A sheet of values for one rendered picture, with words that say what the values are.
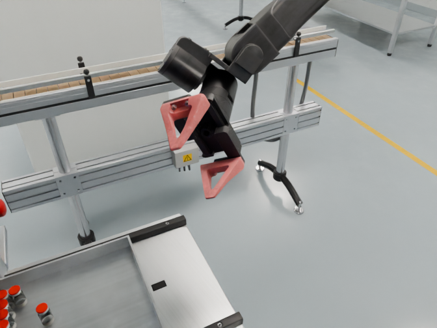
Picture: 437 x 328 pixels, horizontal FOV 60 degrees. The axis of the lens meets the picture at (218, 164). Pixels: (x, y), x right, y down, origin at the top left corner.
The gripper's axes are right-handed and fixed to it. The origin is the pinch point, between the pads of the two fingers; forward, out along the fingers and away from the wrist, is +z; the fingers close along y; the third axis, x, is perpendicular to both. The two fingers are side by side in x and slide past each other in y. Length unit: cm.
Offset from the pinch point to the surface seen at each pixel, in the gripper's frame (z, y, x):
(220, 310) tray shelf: 3.4, 34.9, 12.1
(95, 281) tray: 1.7, 24.0, 36.8
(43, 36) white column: -117, 4, 116
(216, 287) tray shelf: -1.4, 35.0, 14.0
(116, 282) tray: 1.3, 25.9, 32.8
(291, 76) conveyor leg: -131, 71, 16
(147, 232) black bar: -11.9, 27.5, 30.6
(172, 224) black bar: -15.4, 30.2, 26.4
